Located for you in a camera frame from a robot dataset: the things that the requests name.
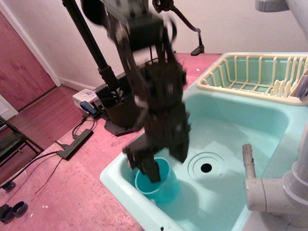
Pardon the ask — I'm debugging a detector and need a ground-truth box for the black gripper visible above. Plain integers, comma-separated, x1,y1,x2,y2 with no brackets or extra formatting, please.
123,103,191,182

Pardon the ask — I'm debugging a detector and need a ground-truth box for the teal plastic cup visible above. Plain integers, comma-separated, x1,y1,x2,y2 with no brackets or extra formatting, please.
135,157,179,204

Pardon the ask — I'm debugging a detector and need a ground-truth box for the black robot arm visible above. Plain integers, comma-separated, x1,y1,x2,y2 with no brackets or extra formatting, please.
63,0,191,182

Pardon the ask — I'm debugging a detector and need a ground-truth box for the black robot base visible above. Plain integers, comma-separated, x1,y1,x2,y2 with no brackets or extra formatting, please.
94,67,141,136

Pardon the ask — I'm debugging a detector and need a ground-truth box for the mint green toy sink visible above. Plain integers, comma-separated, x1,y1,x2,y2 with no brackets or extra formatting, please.
100,77,308,231

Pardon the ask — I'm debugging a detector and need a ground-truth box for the black usb hub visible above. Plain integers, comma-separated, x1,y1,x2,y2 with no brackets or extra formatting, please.
56,129,93,161

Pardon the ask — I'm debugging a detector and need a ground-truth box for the blue adapter plug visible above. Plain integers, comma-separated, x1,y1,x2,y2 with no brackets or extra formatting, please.
80,101,98,116

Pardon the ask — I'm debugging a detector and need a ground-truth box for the white cardboard box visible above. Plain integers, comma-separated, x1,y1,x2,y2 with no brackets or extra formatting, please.
72,89,98,111

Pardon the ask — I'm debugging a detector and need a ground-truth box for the grey toy faucet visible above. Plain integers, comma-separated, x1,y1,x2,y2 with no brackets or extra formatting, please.
242,0,308,230

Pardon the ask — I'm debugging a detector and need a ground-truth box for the cream dish drying rack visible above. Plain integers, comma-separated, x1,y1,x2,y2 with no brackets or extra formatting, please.
197,52,308,106

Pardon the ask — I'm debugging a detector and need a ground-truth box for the black folding chair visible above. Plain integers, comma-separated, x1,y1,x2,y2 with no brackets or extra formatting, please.
0,115,45,192

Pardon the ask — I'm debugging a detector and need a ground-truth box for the wooden door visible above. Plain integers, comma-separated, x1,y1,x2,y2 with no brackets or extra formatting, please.
0,14,56,112

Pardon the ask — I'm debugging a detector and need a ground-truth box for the thin black wire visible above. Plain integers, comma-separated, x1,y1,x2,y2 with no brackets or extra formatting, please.
35,158,64,194

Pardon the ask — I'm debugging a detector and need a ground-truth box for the thick black cable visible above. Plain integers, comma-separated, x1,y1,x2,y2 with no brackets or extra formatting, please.
0,150,61,189

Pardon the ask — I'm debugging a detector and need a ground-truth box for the black camera gooseneck mount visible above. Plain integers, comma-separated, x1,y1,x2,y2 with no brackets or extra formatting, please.
152,0,205,56

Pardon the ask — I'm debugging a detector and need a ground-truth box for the black ring right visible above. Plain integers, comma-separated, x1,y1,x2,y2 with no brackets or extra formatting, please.
11,201,29,218

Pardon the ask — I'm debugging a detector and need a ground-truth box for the black ring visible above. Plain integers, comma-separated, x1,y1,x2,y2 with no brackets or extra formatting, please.
0,204,13,222
11,201,29,218

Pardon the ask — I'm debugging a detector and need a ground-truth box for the black ring left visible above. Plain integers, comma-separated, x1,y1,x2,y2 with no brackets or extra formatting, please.
0,204,13,222

